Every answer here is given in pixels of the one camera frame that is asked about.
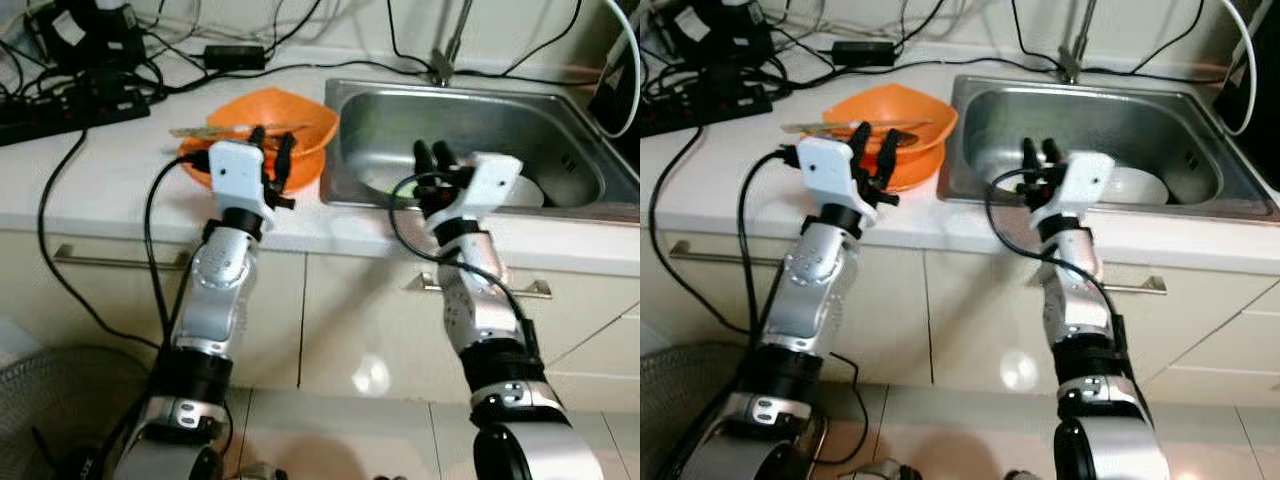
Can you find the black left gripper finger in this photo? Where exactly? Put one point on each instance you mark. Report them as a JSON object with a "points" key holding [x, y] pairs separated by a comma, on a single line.
{"points": [[286, 160], [888, 158], [860, 140], [258, 142]]}

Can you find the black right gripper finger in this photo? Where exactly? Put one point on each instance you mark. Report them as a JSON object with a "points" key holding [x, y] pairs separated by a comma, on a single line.
{"points": [[424, 158], [1031, 155], [1052, 153], [445, 156]]}

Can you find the orange plastic bowl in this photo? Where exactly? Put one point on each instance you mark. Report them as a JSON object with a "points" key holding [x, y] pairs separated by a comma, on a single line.
{"points": [[290, 115], [910, 108]]}

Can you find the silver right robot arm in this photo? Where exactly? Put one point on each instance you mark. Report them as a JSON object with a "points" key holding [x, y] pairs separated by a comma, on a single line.
{"points": [[1075, 300], [480, 300]]}

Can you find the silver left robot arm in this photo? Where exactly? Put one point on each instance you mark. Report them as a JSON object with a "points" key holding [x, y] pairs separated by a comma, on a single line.
{"points": [[220, 290], [815, 280]]}

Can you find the white kitchen cabinet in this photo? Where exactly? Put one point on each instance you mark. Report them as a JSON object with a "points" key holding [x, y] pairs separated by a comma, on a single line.
{"points": [[950, 320], [330, 320]]}

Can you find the stainless steel sink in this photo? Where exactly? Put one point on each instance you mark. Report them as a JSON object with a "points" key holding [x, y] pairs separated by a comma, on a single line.
{"points": [[1100, 120], [480, 120]]}

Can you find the steel faucet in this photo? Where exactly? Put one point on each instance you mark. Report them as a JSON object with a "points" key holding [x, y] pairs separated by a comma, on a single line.
{"points": [[441, 70], [1070, 68]]}

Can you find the black power adapter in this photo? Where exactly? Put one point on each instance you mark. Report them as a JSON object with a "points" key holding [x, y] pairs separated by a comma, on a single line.
{"points": [[863, 53], [235, 57]]}

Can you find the black power strip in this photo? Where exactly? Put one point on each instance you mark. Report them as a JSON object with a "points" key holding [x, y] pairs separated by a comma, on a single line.
{"points": [[70, 112], [700, 108]]}

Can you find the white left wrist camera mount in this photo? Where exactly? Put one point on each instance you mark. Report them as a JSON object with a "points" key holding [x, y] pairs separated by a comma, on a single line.
{"points": [[235, 175], [825, 172]]}

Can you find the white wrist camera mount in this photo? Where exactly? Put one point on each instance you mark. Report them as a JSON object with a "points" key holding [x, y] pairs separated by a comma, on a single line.
{"points": [[492, 180], [235, 175], [825, 172], [1085, 178]]}

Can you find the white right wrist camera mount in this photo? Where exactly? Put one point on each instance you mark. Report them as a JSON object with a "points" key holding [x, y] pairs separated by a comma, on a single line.
{"points": [[492, 180], [1085, 178]]}

